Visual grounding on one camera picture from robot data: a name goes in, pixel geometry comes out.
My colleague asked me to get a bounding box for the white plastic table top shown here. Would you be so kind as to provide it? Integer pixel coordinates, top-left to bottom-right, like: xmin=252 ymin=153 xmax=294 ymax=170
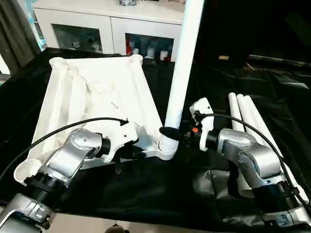
xmin=13 ymin=54 xmax=182 ymax=187

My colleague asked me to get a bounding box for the black work surface mat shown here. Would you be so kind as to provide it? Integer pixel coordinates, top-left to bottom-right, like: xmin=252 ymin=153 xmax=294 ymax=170
xmin=0 ymin=47 xmax=311 ymax=224

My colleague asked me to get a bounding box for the dark grey tube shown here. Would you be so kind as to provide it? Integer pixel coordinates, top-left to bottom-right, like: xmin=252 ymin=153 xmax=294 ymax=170
xmin=246 ymin=54 xmax=311 ymax=67

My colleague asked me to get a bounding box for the white glass-door cabinet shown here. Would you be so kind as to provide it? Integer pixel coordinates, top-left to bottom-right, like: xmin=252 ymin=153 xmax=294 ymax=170
xmin=33 ymin=0 xmax=185 ymax=60

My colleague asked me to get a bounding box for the black backdrop cloth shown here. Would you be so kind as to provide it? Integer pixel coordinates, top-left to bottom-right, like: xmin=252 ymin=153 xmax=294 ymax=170
xmin=194 ymin=0 xmax=311 ymax=64

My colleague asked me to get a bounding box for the grey curtain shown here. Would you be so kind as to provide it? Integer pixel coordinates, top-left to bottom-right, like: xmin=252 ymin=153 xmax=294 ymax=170
xmin=0 ymin=0 xmax=41 ymax=71

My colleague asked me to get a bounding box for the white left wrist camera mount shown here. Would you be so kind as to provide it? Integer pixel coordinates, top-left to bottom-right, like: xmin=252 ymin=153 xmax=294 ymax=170
xmin=103 ymin=118 xmax=146 ymax=163

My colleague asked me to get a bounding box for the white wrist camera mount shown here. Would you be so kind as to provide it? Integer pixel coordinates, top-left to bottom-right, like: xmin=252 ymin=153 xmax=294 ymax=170
xmin=189 ymin=97 xmax=216 ymax=151
xmin=103 ymin=118 xmax=146 ymax=163

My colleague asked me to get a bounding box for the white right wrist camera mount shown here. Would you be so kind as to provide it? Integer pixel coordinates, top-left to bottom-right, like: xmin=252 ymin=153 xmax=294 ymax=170
xmin=189 ymin=97 xmax=216 ymax=151

